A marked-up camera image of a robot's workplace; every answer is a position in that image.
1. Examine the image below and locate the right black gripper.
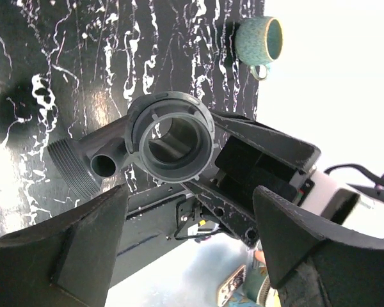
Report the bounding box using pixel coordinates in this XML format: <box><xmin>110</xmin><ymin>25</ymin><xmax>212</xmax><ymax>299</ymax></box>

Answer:
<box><xmin>182</xmin><ymin>110</ymin><xmax>321</xmax><ymax>246</ymax></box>

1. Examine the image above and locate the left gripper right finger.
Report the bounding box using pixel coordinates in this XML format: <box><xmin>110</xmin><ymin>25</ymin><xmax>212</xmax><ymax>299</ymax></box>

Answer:
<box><xmin>253</xmin><ymin>186</ymin><xmax>384</xmax><ymax>306</ymax></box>

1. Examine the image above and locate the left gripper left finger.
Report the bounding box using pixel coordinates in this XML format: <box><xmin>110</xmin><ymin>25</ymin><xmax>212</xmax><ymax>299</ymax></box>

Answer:
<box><xmin>0</xmin><ymin>185</ymin><xmax>128</xmax><ymax>306</ymax></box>

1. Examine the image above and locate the grey pipe tee fitting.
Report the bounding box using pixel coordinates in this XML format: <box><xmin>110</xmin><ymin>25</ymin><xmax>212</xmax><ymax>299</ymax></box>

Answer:
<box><xmin>47</xmin><ymin>91</ymin><xmax>215</xmax><ymax>198</ymax></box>

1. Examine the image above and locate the grey threaded pipe nut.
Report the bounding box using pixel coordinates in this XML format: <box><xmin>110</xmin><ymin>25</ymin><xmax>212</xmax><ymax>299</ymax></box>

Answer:
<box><xmin>139</xmin><ymin>111</ymin><xmax>214</xmax><ymax>183</ymax></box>

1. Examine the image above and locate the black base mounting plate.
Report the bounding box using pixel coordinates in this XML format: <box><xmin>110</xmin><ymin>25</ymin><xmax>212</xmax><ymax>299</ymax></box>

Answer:
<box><xmin>108</xmin><ymin>184</ymin><xmax>231</xmax><ymax>288</ymax></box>

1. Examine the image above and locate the teal ceramic mug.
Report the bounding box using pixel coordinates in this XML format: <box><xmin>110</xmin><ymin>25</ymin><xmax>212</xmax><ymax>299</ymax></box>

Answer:
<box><xmin>234</xmin><ymin>16</ymin><xmax>284</xmax><ymax>81</ymax></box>

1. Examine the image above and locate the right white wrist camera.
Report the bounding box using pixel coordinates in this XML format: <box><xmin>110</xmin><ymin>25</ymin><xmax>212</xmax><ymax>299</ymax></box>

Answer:
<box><xmin>297</xmin><ymin>171</ymin><xmax>360</xmax><ymax>224</ymax></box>

